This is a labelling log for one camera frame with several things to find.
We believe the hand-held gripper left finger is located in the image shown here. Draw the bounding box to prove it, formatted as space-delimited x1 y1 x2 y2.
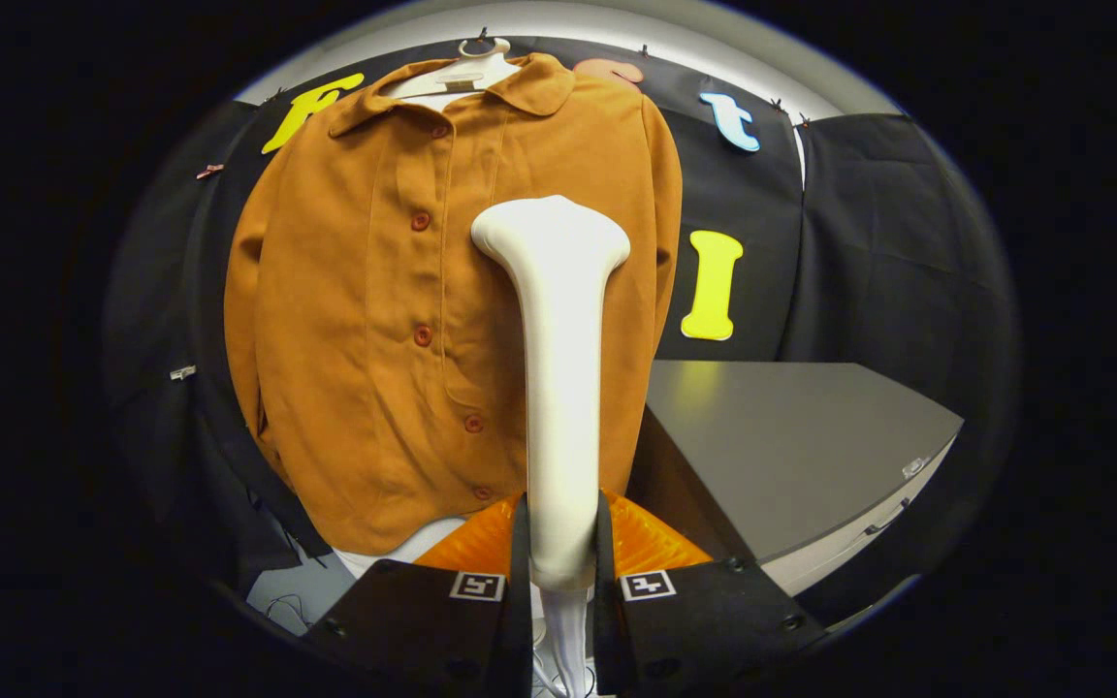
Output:
302 492 532 698

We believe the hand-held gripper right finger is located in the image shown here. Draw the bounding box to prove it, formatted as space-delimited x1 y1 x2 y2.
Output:
594 490 826 698

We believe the white garment steamer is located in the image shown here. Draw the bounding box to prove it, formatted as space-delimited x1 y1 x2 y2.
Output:
470 196 632 592

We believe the orange button-up shirt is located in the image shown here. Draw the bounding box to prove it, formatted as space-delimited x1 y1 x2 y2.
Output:
224 53 684 555

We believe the grey cabinet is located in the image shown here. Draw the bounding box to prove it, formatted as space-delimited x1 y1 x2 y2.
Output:
626 361 965 597

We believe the black backdrop cloth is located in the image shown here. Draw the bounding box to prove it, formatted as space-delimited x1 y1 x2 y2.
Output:
103 37 1020 621

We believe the white mannequin torso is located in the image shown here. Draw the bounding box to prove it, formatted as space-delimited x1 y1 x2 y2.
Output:
334 37 523 578

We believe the black floor cable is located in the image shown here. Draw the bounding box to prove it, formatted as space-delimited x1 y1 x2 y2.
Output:
263 593 312 626

